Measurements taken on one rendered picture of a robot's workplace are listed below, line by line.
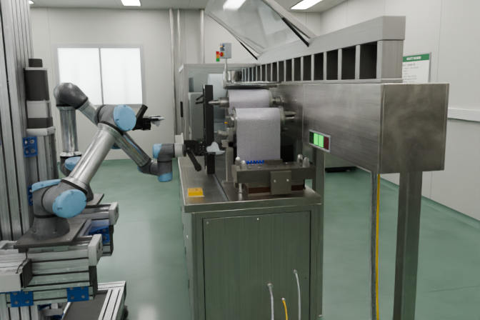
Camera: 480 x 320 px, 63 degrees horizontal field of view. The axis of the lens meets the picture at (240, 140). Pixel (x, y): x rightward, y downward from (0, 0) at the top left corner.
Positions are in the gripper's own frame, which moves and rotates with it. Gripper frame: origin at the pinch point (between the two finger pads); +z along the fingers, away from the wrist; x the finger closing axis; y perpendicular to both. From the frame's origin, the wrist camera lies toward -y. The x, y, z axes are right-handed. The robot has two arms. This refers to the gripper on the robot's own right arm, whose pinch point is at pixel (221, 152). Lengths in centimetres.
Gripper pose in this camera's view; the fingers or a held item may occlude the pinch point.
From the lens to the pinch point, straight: 205.6
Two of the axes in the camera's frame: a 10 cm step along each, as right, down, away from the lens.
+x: -1.8, -1.2, 9.8
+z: 9.8, -0.4, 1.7
